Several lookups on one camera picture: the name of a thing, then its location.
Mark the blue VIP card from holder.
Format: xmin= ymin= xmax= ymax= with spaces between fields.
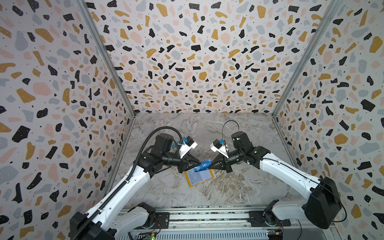
xmin=194 ymin=160 xmax=211 ymax=173

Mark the yellow leather card holder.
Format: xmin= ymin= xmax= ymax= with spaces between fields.
xmin=185 ymin=169 xmax=215 ymax=187

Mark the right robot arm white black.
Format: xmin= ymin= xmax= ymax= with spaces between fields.
xmin=209 ymin=131 xmax=344 ymax=229

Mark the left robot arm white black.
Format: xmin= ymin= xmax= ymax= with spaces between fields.
xmin=69 ymin=133 xmax=201 ymax=240

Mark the teal VIP card in stand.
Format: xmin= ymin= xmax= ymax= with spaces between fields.
xmin=172 ymin=140 xmax=181 ymax=150

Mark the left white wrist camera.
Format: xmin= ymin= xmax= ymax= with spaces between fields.
xmin=179 ymin=136 xmax=198 ymax=159

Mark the right thin black cable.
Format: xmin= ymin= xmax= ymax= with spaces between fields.
xmin=221 ymin=119 xmax=241 ymax=140

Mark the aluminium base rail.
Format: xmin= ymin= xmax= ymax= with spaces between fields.
xmin=137 ymin=208 xmax=316 ymax=234

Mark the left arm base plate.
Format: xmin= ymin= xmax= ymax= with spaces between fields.
xmin=128 ymin=211 xmax=171 ymax=230

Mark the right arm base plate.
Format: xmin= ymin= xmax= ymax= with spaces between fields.
xmin=247 ymin=211 xmax=291 ymax=228

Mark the white perforated cable duct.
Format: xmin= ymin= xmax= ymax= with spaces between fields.
xmin=119 ymin=230 xmax=269 ymax=240

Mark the left black corrugated cable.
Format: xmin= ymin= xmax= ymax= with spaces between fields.
xmin=71 ymin=126 xmax=184 ymax=240

